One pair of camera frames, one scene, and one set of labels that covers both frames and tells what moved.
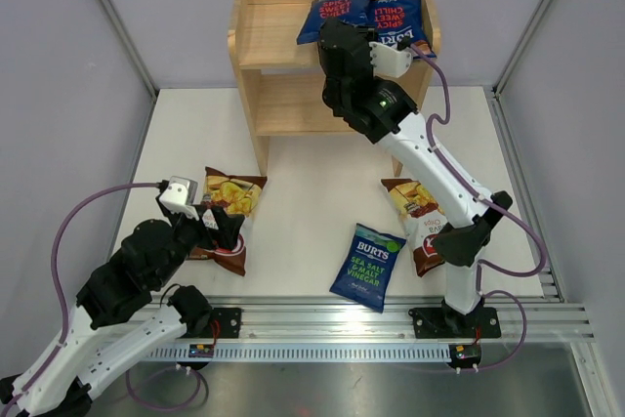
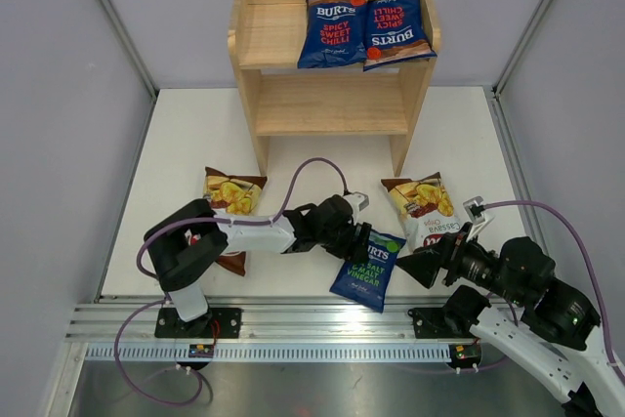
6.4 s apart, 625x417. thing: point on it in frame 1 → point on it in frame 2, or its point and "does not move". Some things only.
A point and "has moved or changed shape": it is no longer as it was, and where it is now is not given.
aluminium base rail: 318,319 does not move
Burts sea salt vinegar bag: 365,270 does not move
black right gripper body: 368,33 → 461,252
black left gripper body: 190,233 → 351,248
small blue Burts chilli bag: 351,5 has moved or changed shape
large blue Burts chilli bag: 396,17 does not move
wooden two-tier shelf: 281,79 does not move
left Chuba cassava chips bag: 234,194 does not move
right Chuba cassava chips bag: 423,220 does not move
